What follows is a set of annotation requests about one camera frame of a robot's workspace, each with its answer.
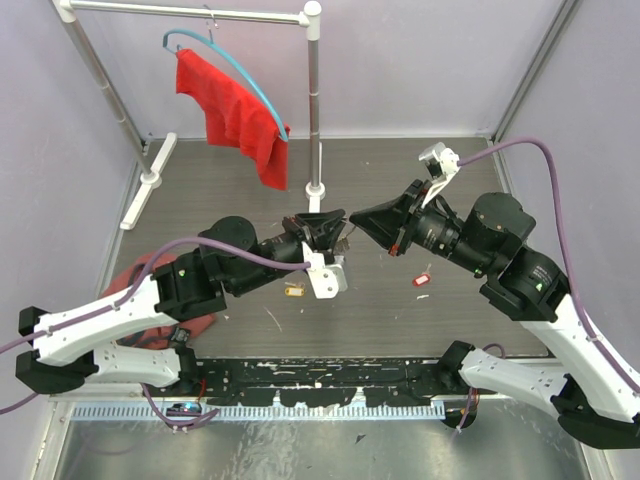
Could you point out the key with yellow tag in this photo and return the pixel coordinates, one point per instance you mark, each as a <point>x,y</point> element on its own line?
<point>294,290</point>

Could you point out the red shirt on hanger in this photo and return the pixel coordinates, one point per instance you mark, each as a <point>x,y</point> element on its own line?
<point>234,117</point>

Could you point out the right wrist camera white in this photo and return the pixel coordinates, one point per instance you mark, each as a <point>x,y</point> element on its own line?
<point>442,164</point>

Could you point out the blue clothes hanger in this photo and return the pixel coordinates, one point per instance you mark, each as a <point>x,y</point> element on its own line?
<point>253,86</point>

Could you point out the key with red tag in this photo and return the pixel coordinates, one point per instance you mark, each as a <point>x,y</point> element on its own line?
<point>423,278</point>

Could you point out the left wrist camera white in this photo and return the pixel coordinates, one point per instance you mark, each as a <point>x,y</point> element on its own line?
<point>327,279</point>

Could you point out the white slotted cable duct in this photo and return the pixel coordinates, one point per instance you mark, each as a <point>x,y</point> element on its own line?
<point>356,411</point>

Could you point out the metal clothes rack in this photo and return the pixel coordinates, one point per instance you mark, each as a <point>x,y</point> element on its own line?
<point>121,45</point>

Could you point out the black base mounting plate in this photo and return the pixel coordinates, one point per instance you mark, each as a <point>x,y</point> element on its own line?
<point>312,382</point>

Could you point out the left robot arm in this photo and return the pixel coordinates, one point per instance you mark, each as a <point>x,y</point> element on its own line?
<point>72,348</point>

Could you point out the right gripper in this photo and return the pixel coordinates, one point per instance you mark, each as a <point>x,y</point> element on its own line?
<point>389,224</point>

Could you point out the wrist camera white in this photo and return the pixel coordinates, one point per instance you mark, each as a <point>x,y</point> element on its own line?
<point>327,279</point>
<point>442,164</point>

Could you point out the maroon shirt on table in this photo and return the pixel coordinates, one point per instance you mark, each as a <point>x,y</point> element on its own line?
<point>156,338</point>

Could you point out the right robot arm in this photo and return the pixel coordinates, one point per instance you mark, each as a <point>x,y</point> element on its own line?
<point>589,400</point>

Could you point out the wire keyring with keys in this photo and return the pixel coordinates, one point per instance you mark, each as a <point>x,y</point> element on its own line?
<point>342,245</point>

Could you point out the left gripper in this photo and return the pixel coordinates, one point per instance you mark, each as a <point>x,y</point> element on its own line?
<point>324,226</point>

